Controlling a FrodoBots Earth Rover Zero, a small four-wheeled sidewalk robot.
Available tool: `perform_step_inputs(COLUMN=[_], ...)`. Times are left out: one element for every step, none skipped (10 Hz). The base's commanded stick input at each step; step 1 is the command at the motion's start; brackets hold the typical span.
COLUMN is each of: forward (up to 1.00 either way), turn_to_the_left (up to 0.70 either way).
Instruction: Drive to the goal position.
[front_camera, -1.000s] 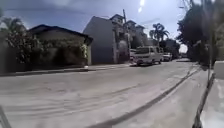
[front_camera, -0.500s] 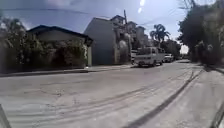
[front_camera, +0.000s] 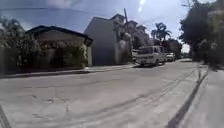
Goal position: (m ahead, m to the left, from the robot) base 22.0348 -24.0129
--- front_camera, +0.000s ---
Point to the grey concrete road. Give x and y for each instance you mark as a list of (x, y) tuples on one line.
[(100, 96)]

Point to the utility pole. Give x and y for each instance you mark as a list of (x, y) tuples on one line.
[(126, 20)]

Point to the green hedge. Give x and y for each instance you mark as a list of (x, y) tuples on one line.
[(20, 53)]

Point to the house with dark roof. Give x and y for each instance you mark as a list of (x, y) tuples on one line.
[(56, 35)]

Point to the tall grey building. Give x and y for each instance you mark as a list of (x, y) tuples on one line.
[(100, 40)]

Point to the dark trees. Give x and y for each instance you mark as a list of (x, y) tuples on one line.
[(200, 30)]

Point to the dark tree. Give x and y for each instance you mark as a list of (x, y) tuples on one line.
[(174, 46)]

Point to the palm tree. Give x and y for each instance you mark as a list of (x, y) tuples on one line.
[(11, 28), (160, 31)]

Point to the pale van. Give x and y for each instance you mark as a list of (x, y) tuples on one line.
[(148, 55)]

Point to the concrete sidewalk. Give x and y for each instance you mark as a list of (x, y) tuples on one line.
[(210, 103), (50, 72)]

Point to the white car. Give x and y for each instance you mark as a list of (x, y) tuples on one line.
[(170, 56)]

